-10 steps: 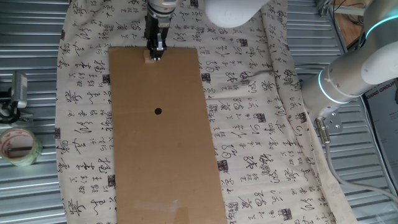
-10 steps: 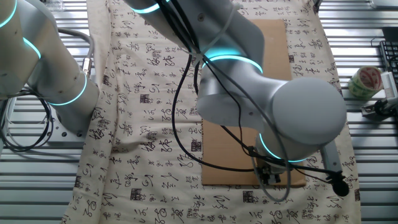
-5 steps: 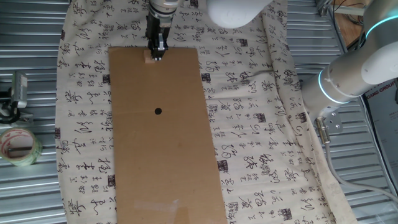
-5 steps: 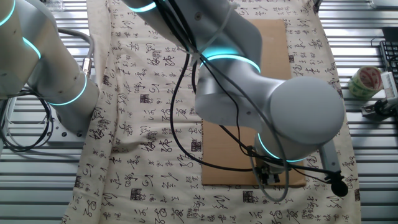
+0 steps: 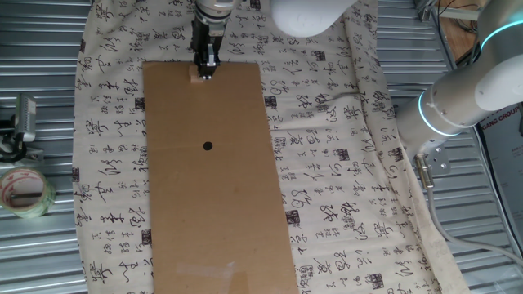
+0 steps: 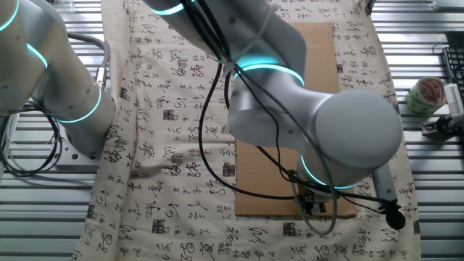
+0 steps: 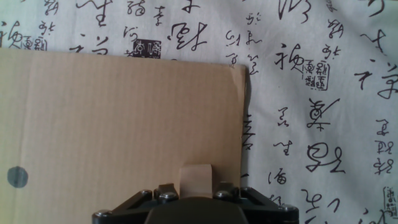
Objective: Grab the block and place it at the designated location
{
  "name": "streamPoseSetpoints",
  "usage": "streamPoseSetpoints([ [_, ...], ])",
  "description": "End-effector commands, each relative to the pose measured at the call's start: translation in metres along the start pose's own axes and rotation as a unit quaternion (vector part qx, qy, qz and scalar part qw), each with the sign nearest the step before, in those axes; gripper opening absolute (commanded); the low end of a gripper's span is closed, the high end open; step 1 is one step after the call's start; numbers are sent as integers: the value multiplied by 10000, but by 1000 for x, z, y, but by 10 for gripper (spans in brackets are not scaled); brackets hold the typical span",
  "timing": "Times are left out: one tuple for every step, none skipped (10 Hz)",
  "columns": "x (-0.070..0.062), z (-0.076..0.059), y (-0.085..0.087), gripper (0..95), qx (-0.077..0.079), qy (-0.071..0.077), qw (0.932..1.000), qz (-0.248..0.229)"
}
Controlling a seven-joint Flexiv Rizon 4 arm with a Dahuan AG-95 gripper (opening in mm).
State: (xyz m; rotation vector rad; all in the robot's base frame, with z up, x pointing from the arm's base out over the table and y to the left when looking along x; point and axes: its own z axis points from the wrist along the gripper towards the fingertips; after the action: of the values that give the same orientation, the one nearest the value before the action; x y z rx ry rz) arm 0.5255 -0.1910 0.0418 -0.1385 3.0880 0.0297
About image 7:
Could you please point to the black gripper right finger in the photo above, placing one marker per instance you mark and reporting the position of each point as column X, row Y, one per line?
column 227, row 191

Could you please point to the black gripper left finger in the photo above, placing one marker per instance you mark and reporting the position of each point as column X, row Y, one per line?
column 166, row 194

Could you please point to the small wooden block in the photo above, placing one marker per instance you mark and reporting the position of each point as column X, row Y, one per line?
column 196, row 182

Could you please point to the brown cardboard sheet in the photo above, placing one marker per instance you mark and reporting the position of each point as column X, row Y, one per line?
column 93, row 118

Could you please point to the white calligraphy print cloth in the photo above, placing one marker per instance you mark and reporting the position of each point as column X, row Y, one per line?
column 311, row 56

